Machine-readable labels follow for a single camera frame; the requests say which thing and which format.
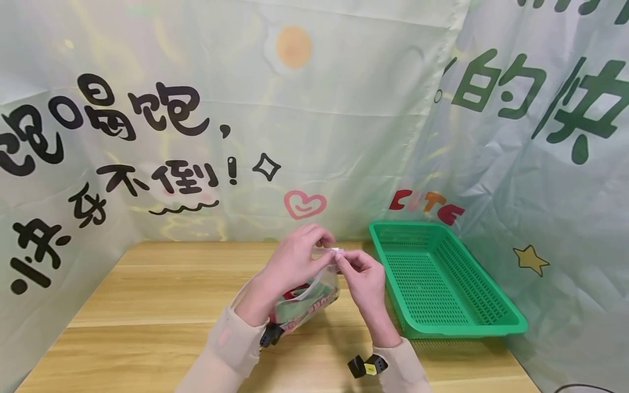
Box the person's right hand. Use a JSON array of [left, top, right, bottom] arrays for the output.
[[336, 249, 403, 348]]

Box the person's left hand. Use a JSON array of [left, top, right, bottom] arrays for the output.
[[235, 223, 341, 327]]

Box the clear zip bag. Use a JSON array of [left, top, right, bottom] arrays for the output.
[[269, 247, 354, 334]]

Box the person's right forearm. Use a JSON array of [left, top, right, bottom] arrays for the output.
[[371, 337, 433, 393]]

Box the person's left forearm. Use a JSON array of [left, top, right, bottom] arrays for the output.
[[174, 295, 269, 393]]

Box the red green packet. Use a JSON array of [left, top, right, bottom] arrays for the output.
[[272, 281, 341, 332]]

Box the green plastic basket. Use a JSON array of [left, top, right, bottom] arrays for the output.
[[369, 220, 529, 340]]

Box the black wrist band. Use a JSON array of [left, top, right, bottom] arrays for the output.
[[259, 322, 285, 349], [347, 354, 389, 379]]

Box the black cable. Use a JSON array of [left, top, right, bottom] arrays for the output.
[[554, 384, 618, 393]]

